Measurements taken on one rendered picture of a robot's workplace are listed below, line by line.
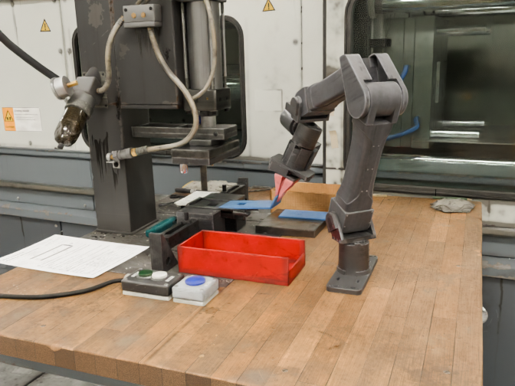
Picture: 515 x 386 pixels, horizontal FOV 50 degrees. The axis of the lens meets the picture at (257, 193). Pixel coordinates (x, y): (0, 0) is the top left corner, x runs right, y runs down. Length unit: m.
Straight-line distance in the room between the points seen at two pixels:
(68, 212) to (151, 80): 1.30
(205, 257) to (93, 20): 0.66
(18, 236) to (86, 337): 1.91
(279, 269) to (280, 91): 0.98
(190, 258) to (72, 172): 1.41
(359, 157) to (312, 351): 0.38
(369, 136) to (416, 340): 0.36
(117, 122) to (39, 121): 1.22
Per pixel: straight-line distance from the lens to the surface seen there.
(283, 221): 1.47
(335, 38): 1.85
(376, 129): 1.04
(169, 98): 1.36
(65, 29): 2.49
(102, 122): 1.48
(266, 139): 2.02
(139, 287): 1.12
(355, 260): 1.14
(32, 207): 2.73
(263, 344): 0.92
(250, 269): 1.14
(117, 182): 1.49
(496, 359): 2.05
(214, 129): 1.34
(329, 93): 1.15
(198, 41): 1.35
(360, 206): 1.12
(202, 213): 1.34
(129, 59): 1.41
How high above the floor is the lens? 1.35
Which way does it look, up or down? 14 degrees down
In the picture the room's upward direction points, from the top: 2 degrees counter-clockwise
